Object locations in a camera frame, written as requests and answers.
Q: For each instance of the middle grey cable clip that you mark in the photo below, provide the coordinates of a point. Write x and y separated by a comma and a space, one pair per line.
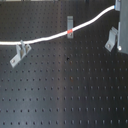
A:
70, 26

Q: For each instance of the right grey cable clip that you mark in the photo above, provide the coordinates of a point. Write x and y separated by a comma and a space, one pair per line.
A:
113, 34

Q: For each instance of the grey cable clip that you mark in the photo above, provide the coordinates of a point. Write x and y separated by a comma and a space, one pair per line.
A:
70, 26
113, 34
22, 50

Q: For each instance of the left grey cable clip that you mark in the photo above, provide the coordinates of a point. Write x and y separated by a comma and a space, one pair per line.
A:
22, 50

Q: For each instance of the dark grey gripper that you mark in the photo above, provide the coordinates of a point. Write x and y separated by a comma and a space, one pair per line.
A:
122, 7

